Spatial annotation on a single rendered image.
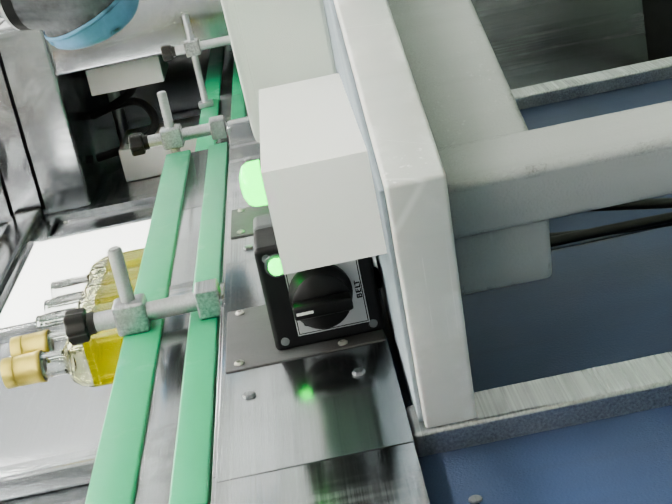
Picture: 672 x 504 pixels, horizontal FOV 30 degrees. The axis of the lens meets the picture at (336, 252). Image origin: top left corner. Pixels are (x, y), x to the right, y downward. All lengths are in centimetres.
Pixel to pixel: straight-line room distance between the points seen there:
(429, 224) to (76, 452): 88
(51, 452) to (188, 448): 68
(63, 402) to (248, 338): 72
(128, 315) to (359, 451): 34
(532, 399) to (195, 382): 27
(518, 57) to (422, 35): 167
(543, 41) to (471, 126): 177
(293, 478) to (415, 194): 19
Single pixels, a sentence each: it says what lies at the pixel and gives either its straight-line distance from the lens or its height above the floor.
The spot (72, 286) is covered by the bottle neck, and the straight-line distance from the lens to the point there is 161.
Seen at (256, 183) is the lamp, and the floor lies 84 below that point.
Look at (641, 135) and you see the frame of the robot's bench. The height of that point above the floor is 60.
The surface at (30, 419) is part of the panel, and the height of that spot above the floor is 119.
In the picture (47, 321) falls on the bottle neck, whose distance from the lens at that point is 151.
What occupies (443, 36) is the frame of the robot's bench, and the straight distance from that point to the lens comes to 84.
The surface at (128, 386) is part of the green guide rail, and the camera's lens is 96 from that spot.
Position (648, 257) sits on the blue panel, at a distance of 101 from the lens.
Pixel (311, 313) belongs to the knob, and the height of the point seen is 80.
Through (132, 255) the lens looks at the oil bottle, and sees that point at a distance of 160.
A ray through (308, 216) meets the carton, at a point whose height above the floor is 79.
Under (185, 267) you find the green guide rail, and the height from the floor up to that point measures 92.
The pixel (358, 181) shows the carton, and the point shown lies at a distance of 70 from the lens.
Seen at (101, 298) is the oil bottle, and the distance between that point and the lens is 148.
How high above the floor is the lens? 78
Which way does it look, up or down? level
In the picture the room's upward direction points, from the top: 102 degrees counter-clockwise
